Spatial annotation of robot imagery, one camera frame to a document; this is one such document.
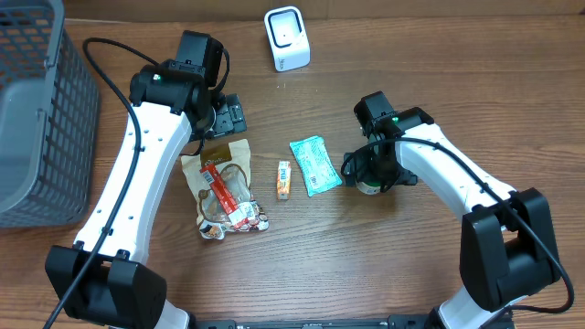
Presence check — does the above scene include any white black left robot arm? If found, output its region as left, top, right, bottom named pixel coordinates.
left=45, top=30, right=247, bottom=328

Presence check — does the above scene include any orange snack packet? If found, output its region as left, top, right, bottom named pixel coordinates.
left=276, top=161, right=292, bottom=200

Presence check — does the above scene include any red white snack packet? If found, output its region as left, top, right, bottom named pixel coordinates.
left=200, top=164, right=247, bottom=230

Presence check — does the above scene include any grey plastic mesh basket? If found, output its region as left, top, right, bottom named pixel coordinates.
left=1, top=0, right=101, bottom=228

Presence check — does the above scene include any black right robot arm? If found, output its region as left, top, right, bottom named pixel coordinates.
left=341, top=91, right=565, bottom=328

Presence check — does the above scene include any green lid Knorr jar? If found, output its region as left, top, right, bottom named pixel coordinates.
left=356, top=181, right=381, bottom=196

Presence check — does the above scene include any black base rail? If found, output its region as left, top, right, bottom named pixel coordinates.
left=191, top=318, right=516, bottom=329

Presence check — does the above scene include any teal white snack packet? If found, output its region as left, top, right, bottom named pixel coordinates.
left=289, top=135, right=342, bottom=197

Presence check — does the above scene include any white brown snack bag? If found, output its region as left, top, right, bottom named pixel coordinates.
left=181, top=139, right=269, bottom=240

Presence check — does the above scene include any white barcode scanner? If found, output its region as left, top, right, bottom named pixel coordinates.
left=263, top=5, right=311, bottom=72

